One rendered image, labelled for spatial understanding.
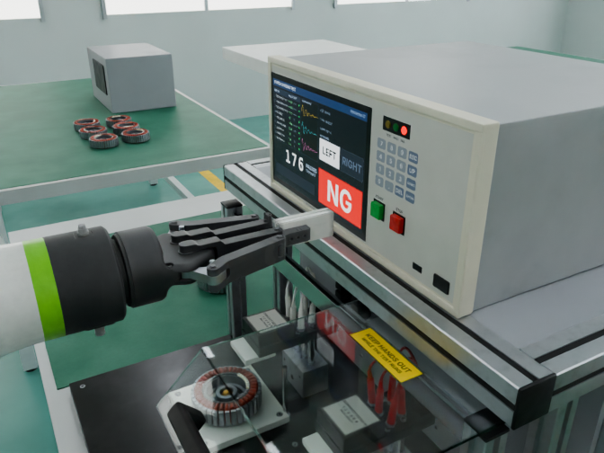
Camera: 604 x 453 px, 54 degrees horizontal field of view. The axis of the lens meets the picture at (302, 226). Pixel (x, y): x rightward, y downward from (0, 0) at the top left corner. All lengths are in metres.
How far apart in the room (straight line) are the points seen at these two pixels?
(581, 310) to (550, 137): 0.19
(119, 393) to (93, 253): 0.58
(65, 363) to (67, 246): 0.70
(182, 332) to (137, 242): 0.70
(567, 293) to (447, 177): 0.21
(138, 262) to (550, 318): 0.42
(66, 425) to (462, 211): 0.76
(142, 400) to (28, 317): 0.56
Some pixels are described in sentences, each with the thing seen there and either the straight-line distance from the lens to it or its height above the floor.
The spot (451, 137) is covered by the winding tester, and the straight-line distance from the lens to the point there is 0.58.
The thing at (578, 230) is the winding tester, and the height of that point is 1.18.
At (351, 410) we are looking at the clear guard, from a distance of 0.58.
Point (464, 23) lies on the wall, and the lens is 7.22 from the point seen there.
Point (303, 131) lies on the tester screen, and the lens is 0.83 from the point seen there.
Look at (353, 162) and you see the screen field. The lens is 0.73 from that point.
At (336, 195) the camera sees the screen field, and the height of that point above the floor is 1.17.
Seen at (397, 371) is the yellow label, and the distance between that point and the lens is 0.63.
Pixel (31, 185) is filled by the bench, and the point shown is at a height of 0.75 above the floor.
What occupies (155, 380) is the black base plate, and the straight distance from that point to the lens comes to 1.11.
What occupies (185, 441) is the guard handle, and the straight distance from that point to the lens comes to 0.57.
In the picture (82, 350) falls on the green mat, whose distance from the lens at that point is 1.26.
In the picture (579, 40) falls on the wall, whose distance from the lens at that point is 8.35.
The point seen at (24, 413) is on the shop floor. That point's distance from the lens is 2.36.
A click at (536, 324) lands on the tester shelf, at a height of 1.11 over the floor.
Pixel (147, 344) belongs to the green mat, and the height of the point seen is 0.75.
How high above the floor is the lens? 1.46
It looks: 25 degrees down
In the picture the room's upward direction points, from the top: straight up
